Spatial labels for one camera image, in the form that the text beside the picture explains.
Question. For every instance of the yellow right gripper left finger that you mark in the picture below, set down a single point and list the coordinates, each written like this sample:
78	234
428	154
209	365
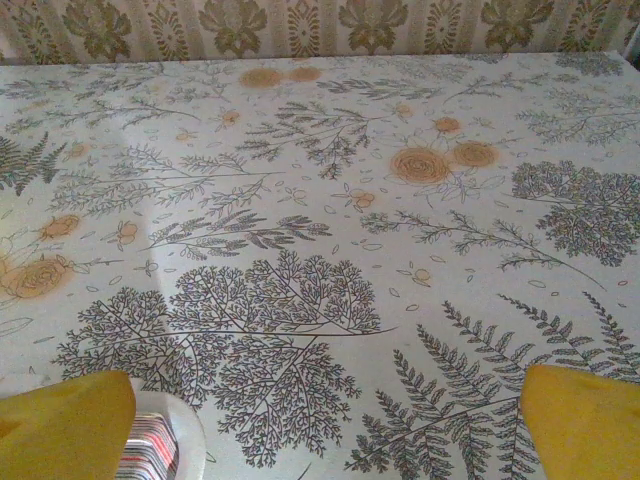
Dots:
60	435

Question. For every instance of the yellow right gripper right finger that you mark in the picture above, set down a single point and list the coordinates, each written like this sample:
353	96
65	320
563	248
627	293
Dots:
585	430

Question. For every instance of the clear plastic card box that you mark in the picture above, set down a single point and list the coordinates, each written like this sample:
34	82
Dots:
192	435

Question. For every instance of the floral tablecloth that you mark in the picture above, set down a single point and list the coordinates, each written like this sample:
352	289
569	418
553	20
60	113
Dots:
320	200

